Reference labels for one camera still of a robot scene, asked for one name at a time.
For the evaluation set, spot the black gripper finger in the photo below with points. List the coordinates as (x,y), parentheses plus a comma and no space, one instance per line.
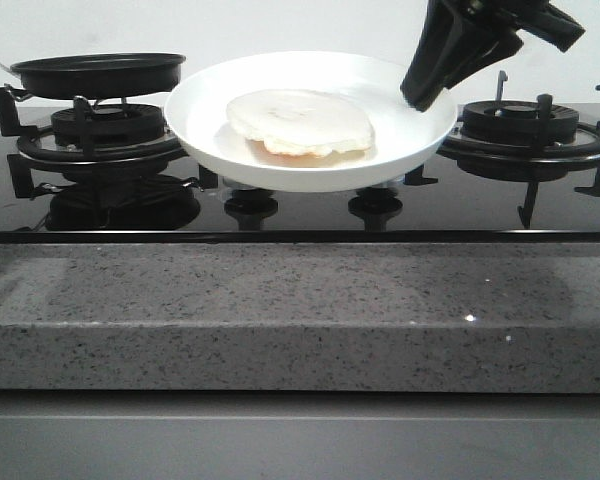
(475,54)
(433,63)

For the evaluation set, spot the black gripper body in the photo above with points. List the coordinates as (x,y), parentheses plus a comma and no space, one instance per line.
(494,21)

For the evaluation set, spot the white ceramic plate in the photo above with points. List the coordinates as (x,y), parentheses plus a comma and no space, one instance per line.
(404,138)

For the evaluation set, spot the fried egg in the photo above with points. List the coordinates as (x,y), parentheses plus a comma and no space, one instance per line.
(300,122)

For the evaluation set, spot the black frying pan mint handle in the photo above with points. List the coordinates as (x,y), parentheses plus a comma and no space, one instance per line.
(99,76)

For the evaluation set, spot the black right gas burner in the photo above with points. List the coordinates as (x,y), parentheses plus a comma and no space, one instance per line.
(514,122)

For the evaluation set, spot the black gas burner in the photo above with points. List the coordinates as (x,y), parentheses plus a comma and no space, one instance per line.
(111,125)
(514,122)

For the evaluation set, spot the silver right stove knob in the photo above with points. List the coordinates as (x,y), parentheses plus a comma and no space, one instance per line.
(389,184)

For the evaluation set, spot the silver stove knob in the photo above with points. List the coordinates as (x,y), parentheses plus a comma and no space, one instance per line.
(236,186)
(389,184)

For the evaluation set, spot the black pan support right burner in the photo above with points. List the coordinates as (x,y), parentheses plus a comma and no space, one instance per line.
(533,163)

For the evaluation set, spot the black pan support burner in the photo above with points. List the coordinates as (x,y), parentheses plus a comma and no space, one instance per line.
(90,135)
(533,163)

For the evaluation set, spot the silver left stove knob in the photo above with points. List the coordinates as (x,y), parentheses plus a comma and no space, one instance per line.
(236,186)

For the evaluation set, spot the black left gas burner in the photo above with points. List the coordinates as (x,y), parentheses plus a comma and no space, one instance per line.
(111,125)

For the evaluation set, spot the black pan support left burner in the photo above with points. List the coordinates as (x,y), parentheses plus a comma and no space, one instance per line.
(90,135)

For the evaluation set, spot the black glass cooktop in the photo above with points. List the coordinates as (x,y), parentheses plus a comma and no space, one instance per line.
(437,203)

